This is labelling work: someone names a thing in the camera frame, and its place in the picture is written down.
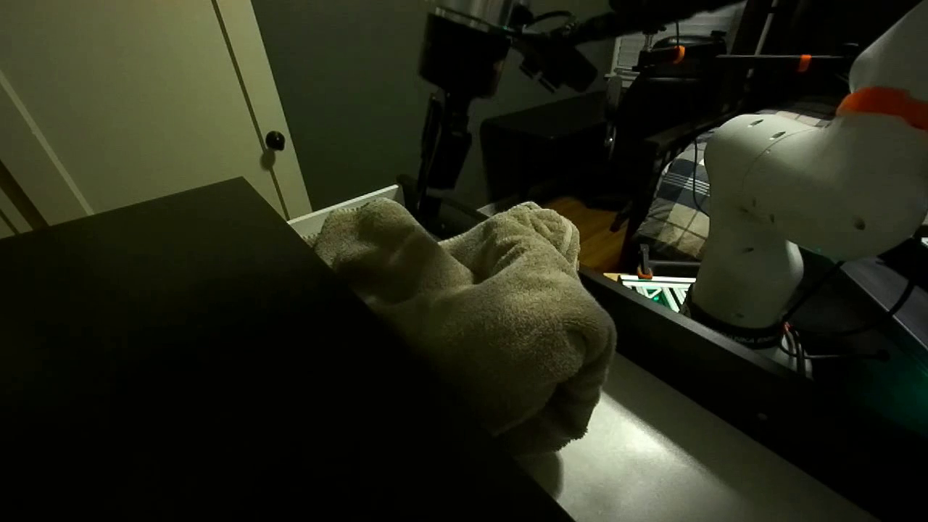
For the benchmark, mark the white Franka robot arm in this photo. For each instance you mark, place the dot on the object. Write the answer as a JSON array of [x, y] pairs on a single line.
[[791, 185]]

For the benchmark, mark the black drawer with white inside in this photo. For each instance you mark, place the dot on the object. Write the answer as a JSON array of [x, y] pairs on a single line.
[[655, 466]]

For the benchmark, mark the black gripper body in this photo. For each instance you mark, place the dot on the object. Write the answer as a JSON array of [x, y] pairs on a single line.
[[464, 54]]

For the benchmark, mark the checkered cloth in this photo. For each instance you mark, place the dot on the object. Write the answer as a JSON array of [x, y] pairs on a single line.
[[683, 218]]

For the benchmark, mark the low black cabinet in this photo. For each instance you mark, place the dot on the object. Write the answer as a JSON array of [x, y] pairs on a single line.
[[555, 147]]

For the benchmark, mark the black metal cart frame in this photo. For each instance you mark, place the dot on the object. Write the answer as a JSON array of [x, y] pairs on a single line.
[[667, 105]]

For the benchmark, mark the beige towel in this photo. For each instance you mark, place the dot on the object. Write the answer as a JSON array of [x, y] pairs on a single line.
[[501, 320]]

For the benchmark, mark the black door knob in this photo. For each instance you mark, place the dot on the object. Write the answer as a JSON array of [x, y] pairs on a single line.
[[275, 140]]

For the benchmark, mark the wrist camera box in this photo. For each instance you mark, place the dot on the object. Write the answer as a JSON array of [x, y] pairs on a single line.
[[561, 62]]

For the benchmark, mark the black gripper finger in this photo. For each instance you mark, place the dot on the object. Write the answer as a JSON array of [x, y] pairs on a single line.
[[435, 147], [461, 140]]

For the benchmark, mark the green and white box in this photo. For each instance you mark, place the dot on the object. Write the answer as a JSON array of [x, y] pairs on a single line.
[[655, 289]]

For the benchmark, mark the dark cabinet top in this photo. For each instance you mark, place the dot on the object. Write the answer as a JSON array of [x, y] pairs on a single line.
[[174, 386]]

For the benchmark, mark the white panel door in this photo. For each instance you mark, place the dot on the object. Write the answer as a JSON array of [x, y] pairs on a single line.
[[124, 98]]

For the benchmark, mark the white window blind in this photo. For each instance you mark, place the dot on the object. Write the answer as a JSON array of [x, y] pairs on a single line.
[[632, 54]]

